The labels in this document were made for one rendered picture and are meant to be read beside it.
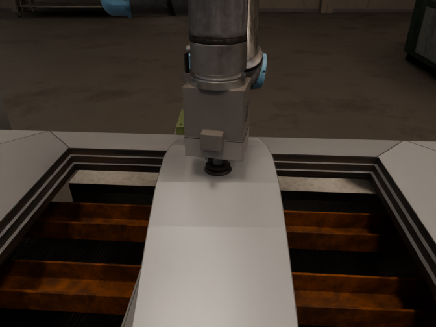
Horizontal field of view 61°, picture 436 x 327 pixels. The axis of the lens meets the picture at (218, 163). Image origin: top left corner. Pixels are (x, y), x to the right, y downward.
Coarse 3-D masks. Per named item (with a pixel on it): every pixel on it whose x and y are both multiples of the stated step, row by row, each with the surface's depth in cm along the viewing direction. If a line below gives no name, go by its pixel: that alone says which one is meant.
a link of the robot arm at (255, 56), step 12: (252, 0) 94; (252, 12) 97; (252, 24) 100; (252, 36) 104; (252, 48) 108; (252, 60) 112; (264, 60) 116; (252, 72) 115; (264, 72) 117; (252, 84) 119
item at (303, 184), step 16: (80, 176) 111; (96, 176) 111; (112, 176) 111; (128, 176) 111; (144, 176) 111; (96, 192) 109; (112, 192) 108; (128, 192) 108; (144, 192) 108; (288, 192) 105; (304, 192) 104; (320, 192) 104; (336, 192) 104; (352, 192) 104; (368, 192) 104
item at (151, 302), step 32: (160, 288) 43; (192, 288) 43; (224, 288) 43; (256, 288) 43; (288, 288) 43; (160, 320) 40; (192, 320) 40; (224, 320) 40; (256, 320) 40; (288, 320) 40
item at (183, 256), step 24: (168, 240) 47; (192, 240) 47; (216, 240) 47; (240, 240) 47; (264, 240) 47; (144, 264) 45; (168, 264) 45; (192, 264) 45; (216, 264) 45; (240, 264) 45; (264, 264) 44; (288, 264) 44
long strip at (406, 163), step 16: (400, 144) 88; (416, 144) 88; (384, 160) 81; (400, 160) 81; (416, 160) 81; (432, 160) 81; (400, 176) 75; (416, 176) 75; (432, 176) 75; (416, 192) 70; (432, 192) 70; (416, 208) 66; (432, 208) 66; (432, 224) 62
